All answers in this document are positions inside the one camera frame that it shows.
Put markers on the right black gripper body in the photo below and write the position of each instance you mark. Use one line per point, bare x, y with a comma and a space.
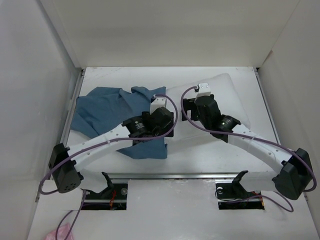
190, 104

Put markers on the white pillow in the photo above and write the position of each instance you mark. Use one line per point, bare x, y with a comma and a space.
228, 101

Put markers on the blue pillowcase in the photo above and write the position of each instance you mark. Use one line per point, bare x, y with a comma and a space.
104, 108

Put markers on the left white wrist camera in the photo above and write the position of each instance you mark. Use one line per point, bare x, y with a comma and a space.
157, 102

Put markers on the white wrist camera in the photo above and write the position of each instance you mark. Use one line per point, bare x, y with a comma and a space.
202, 90
157, 102

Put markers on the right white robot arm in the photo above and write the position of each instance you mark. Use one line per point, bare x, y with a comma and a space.
291, 169

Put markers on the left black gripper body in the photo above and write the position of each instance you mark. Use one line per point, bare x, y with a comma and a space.
161, 132

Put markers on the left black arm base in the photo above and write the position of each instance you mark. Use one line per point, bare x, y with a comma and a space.
110, 199

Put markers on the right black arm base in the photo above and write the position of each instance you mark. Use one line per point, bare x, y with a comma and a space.
235, 197

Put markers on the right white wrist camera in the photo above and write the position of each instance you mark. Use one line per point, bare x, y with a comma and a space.
202, 90

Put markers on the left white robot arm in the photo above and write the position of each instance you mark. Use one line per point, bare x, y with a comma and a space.
66, 163

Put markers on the pink plastic bag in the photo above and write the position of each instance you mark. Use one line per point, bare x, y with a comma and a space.
61, 233

